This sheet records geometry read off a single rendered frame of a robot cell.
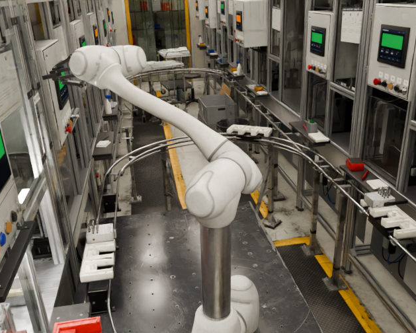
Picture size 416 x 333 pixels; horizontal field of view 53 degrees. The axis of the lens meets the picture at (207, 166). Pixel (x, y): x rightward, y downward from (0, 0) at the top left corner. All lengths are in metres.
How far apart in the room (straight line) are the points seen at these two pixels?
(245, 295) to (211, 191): 0.60
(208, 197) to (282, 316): 0.92
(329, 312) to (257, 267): 0.93
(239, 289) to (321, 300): 1.49
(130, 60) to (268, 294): 1.23
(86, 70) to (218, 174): 0.51
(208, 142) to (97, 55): 0.44
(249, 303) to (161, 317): 0.47
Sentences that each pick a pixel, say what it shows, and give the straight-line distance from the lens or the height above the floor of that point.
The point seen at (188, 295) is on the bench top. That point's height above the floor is 0.68.
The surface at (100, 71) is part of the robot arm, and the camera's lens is 1.37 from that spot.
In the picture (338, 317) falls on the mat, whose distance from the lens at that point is 3.00.
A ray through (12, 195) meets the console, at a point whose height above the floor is 1.47.
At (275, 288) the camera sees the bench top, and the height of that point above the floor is 0.68.
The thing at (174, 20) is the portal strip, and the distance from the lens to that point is 9.81.
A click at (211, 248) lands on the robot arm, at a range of 1.34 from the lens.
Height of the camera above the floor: 2.02
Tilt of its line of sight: 23 degrees down
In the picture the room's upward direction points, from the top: 3 degrees counter-clockwise
